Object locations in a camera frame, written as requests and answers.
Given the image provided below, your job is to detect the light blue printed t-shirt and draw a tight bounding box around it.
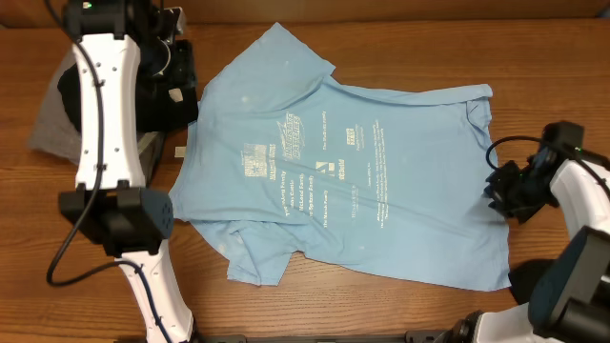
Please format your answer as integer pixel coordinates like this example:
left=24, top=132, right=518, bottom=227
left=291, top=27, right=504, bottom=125
left=170, top=25, right=510, bottom=292

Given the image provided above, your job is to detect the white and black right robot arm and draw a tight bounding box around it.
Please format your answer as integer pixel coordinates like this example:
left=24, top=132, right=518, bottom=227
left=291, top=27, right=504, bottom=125
left=435, top=121, right=609, bottom=343

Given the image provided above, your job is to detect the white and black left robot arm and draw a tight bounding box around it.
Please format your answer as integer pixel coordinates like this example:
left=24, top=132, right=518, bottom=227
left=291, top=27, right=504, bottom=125
left=55, top=1, right=200, bottom=342

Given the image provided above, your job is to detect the black folded garment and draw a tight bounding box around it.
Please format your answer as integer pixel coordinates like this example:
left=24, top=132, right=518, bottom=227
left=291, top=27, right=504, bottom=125
left=57, top=65, right=198, bottom=132

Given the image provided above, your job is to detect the black cloth at table edge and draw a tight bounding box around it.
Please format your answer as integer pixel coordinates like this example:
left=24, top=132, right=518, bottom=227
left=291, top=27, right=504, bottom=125
left=508, top=259, right=555, bottom=305

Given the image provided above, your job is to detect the grey folded garment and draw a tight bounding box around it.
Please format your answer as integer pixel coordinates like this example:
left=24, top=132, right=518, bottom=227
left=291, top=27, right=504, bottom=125
left=28, top=51, right=165, bottom=185

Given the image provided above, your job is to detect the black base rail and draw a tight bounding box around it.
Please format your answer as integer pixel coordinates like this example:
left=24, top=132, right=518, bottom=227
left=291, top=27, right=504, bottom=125
left=193, top=330, right=445, bottom=343

